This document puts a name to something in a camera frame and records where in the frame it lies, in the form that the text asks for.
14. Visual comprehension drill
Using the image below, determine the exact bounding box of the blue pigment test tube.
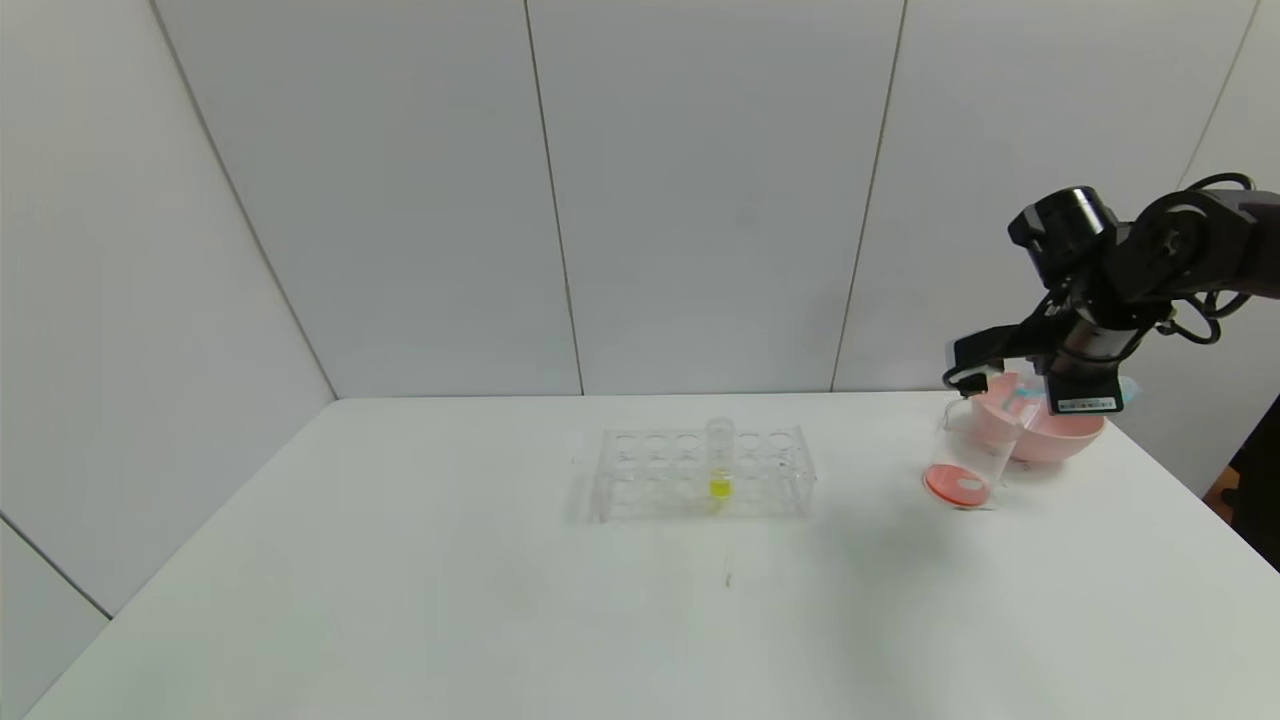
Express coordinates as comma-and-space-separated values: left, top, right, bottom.
1000, 374, 1144, 413

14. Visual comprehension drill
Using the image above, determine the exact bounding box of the yellow pigment test tube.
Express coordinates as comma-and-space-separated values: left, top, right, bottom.
705, 418, 737, 502

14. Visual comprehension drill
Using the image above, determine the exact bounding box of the clear acrylic test tube rack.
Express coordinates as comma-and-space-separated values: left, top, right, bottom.
590, 428, 816, 523

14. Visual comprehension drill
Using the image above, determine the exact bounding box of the clear glass beaker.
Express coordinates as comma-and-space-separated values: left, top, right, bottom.
921, 398, 1022, 512

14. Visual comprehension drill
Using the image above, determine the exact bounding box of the pink plastic bowl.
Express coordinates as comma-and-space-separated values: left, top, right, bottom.
969, 373, 1107, 465

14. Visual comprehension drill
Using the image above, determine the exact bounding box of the black bulky background object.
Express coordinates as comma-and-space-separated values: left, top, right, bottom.
1222, 395, 1280, 573

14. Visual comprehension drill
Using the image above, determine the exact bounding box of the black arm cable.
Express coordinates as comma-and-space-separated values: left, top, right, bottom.
1158, 172, 1257, 347

